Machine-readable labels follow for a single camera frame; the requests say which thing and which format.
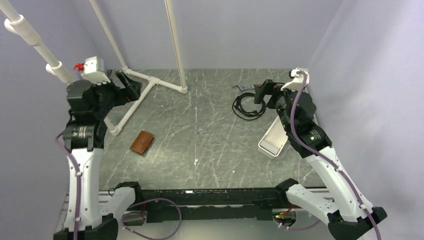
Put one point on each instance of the white pvc pipe frame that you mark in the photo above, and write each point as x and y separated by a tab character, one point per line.
33	101

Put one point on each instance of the brown leather card holder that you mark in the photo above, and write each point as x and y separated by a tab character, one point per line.
142	142

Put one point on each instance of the white plastic tray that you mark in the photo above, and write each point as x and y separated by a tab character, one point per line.
273	141

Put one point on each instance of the red handled adjustable wrench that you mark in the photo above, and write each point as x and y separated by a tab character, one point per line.
244	87

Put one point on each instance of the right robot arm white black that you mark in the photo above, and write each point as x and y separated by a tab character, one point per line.
348	215

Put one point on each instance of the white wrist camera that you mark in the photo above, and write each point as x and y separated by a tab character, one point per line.
92	70
296	79

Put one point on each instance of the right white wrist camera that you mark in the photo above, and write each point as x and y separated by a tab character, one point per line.
296	79

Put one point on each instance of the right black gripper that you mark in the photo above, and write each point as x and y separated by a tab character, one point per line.
267	87

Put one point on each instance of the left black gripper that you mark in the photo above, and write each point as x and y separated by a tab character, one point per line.
130	92

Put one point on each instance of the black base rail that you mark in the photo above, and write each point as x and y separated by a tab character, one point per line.
159	205

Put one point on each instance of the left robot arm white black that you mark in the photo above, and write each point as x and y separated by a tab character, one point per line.
83	144

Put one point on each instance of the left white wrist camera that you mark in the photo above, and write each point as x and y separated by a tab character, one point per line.
92	70

